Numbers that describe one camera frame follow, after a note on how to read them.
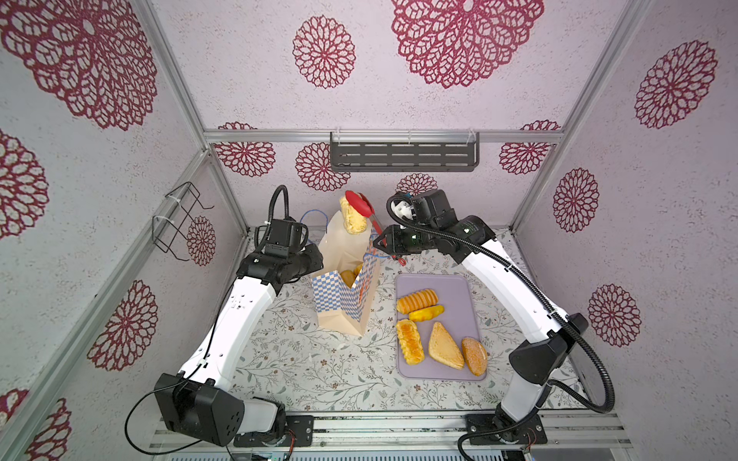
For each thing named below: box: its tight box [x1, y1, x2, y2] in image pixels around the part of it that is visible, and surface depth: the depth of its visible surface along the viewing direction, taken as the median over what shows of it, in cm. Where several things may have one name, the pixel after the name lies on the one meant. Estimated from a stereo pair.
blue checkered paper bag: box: [311, 210, 382, 338], surface depth 85 cm
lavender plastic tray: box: [395, 273, 488, 382], surface depth 89 cm
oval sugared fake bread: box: [461, 336, 489, 377], surface depth 83 cm
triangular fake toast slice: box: [428, 321, 466, 371], surface depth 85 cm
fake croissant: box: [339, 194, 369, 236], surface depth 76 cm
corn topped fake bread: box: [395, 318, 425, 366], surface depth 87 cm
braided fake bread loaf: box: [395, 288, 440, 315], surface depth 97 cm
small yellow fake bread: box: [408, 304, 445, 322], surface depth 93 cm
